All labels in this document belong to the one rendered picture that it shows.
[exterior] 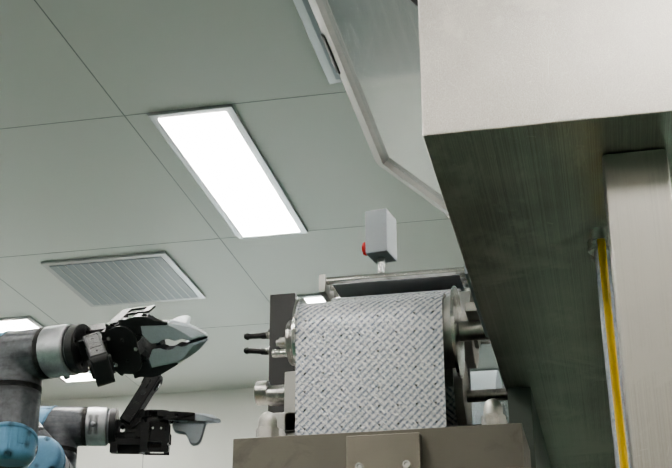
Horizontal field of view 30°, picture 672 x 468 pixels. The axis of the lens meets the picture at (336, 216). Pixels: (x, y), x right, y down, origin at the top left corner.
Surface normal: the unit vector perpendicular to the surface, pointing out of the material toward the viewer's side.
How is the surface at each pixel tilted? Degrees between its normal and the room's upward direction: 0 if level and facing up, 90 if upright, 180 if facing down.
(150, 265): 180
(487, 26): 90
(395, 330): 90
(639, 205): 90
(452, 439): 90
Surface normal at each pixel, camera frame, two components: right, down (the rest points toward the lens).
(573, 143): 0.00, 0.91
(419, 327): -0.21, -0.39
